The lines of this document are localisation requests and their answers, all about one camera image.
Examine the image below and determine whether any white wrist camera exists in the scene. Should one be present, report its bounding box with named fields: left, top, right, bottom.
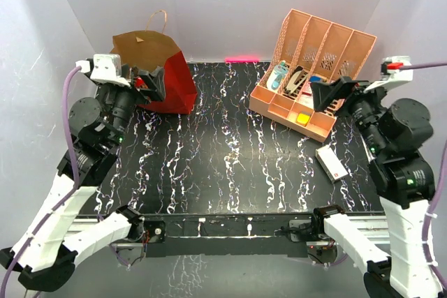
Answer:
left=363, top=56, right=413, bottom=94
left=75, top=54, right=131, bottom=87

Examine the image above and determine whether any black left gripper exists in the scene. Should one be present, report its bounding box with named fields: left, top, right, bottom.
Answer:
left=105, top=64, right=164, bottom=146

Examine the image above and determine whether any black white stapler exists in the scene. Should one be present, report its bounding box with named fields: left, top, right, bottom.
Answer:
left=283, top=66, right=308, bottom=95

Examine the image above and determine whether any white cardboard box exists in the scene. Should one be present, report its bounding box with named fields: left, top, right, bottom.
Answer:
left=316, top=144, right=348, bottom=183

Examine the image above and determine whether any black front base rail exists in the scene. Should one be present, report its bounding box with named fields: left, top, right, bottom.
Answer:
left=115, top=210, right=350, bottom=260

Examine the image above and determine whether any red brown paper bag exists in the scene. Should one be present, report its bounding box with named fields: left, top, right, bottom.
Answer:
left=112, top=28, right=197, bottom=114

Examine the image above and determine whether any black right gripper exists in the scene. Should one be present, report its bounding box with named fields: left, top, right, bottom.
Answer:
left=309, top=75, right=395, bottom=155

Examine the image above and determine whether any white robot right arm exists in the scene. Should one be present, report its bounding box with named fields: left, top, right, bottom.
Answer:
left=311, top=77, right=446, bottom=297

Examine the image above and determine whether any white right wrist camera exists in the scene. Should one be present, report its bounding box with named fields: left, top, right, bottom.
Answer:
left=363, top=56, right=413, bottom=94

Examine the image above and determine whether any pink desk organizer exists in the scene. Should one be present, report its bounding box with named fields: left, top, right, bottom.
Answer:
left=249, top=9, right=376, bottom=142

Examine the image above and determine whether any blue white stapler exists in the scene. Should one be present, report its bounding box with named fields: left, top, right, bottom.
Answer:
left=266, top=60, right=289, bottom=91

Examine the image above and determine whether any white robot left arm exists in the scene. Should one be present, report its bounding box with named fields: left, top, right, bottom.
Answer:
left=1, top=65, right=166, bottom=294

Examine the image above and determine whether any blue eraser block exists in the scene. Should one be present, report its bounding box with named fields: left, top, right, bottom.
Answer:
left=309, top=75, right=325, bottom=82

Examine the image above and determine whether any yellow sponge block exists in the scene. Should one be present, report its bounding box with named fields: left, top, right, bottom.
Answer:
left=296, top=112, right=311, bottom=126

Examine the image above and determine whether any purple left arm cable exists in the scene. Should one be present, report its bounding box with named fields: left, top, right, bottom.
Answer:
left=0, top=66, right=116, bottom=298

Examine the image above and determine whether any pink tape strip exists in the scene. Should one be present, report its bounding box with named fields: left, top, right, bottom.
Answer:
left=225, top=55, right=260, bottom=64

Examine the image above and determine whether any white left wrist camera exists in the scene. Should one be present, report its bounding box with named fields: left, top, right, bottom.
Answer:
left=75, top=54, right=131, bottom=87

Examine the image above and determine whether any red white small box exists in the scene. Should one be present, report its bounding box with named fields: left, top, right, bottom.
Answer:
left=301, top=81, right=312, bottom=96

